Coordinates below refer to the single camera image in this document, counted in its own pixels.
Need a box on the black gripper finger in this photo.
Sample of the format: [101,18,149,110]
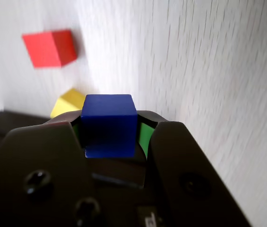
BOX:
[136,110,252,227]
[0,109,101,227]

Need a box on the yellow wooden cube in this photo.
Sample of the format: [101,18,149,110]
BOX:
[50,88,86,119]

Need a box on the blue wooden cube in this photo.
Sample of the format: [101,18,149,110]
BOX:
[80,94,138,158]

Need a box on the red wooden cube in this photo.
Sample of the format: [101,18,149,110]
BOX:
[21,29,78,69]

